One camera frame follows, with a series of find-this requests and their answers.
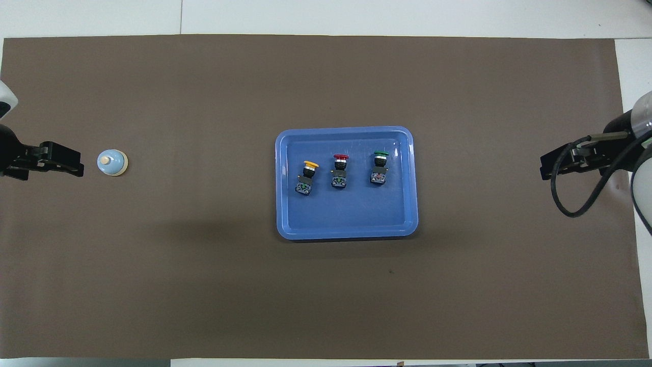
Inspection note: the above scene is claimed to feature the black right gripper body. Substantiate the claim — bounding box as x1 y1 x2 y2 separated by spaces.
570 137 638 172

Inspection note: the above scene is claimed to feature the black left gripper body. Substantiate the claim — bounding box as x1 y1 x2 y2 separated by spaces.
3 142 51 170

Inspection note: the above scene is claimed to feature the green push button switch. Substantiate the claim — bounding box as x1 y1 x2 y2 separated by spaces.
370 149 391 186

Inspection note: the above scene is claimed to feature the red push button switch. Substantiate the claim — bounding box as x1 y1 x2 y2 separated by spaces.
331 153 351 190

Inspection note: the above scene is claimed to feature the yellow push button switch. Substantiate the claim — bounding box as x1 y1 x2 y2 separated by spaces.
295 160 320 197

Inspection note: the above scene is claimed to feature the light blue desk bell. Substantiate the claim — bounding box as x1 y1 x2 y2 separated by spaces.
97 148 129 177

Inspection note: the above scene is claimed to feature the blue plastic tray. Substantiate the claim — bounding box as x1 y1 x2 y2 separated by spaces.
275 126 419 241

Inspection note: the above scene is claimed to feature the brown table mat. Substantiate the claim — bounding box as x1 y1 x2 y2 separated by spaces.
0 34 645 360

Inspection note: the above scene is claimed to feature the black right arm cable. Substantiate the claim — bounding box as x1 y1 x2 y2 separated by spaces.
550 131 652 219

